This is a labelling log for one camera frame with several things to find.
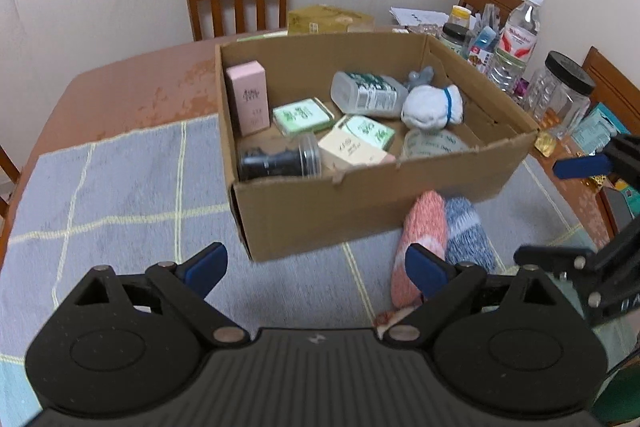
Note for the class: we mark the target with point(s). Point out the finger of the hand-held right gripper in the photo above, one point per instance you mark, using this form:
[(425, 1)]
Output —
[(582, 167), (555, 257)]

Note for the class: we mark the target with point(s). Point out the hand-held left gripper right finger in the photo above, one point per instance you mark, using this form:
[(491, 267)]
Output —
[(425, 272)]

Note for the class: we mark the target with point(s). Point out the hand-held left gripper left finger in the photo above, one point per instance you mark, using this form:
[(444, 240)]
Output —
[(205, 269)]

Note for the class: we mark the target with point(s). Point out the orange knit sock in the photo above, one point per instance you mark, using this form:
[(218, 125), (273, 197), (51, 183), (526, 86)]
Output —
[(422, 252)]

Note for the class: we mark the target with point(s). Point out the blue knit sock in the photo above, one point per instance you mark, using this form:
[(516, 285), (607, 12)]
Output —
[(467, 232)]

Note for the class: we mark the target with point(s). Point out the cardboard box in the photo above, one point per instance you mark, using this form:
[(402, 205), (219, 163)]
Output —
[(350, 202)]

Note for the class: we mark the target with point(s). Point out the clear plastic jar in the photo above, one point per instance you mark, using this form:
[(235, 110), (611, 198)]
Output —
[(280, 159)]

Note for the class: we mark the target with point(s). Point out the green tissue pack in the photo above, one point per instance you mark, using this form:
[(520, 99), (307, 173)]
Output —
[(303, 116), (367, 129)]

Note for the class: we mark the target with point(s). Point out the gold foil wrapper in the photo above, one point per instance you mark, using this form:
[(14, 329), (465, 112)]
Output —
[(545, 142), (595, 182)]

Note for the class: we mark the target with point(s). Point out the teal packet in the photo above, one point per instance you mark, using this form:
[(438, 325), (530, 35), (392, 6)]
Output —
[(595, 127)]

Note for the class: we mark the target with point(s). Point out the dark phone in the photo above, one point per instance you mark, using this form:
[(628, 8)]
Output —
[(622, 207)]

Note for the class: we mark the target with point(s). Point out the large clear jar black lid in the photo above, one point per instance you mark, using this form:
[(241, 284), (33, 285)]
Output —
[(560, 92)]

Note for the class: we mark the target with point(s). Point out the grey-blue checked tablecloth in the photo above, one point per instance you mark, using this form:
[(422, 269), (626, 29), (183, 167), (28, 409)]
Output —
[(125, 187)]

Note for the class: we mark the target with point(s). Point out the cream box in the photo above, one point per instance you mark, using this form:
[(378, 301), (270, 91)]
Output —
[(352, 152)]

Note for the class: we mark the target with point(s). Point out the clear water bottle red label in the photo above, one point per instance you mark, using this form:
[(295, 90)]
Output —
[(517, 42)]

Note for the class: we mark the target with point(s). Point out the small bottle blue label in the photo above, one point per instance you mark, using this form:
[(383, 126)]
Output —
[(482, 42)]

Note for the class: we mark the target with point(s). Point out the white sock ball blue band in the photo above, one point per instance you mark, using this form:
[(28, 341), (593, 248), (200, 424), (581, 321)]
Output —
[(432, 107)]

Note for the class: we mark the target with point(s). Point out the pink box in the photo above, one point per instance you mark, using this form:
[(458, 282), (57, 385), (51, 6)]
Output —
[(247, 99)]

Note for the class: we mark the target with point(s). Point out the small jar dark lid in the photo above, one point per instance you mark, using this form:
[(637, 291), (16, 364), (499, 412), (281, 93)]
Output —
[(452, 37)]

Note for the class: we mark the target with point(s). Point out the grey plush toy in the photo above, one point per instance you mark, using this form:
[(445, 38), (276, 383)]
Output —
[(420, 79)]

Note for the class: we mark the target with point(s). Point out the plastic bottle green label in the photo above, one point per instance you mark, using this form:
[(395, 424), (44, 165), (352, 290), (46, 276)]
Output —
[(367, 92)]

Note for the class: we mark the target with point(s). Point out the yellow lid jar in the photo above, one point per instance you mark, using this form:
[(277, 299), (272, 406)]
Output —
[(460, 14)]

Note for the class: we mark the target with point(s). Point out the pile of white papers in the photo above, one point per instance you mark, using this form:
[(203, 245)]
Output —
[(415, 14)]

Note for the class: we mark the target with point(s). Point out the gold tissue package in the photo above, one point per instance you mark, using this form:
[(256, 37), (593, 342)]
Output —
[(325, 19)]

